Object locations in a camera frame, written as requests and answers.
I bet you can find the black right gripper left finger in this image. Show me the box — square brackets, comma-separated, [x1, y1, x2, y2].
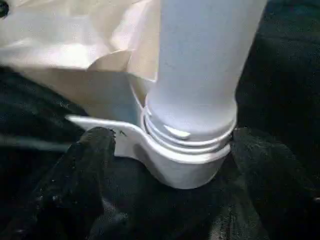
[7, 126, 118, 240]

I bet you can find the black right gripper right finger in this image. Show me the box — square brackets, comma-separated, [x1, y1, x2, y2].
[224, 127, 320, 240]

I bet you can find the black work mat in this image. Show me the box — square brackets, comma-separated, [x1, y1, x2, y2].
[0, 0, 320, 240]

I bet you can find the white plastic table leg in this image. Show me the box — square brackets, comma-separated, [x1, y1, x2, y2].
[143, 0, 268, 151]

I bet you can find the white plastic table top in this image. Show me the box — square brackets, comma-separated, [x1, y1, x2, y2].
[0, 0, 232, 190]

